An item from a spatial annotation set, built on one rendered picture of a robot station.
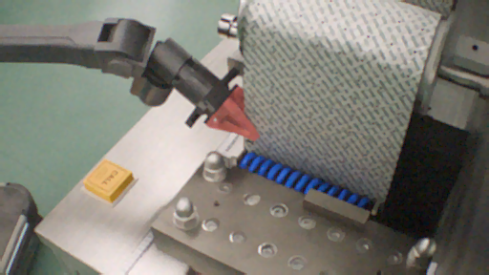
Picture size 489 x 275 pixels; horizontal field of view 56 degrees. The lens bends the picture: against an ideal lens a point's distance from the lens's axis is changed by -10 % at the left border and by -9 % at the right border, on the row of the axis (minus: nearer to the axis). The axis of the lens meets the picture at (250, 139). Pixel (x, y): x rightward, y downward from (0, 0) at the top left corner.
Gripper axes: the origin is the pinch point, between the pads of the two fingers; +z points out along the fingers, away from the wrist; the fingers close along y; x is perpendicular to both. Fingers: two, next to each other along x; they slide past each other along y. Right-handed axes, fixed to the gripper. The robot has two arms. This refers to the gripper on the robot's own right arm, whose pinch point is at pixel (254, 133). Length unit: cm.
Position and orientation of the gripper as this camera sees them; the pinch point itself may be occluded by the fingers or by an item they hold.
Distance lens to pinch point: 76.9
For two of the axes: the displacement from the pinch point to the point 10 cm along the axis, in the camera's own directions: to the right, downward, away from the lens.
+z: 7.6, 6.5, 0.6
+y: -4.9, 6.2, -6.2
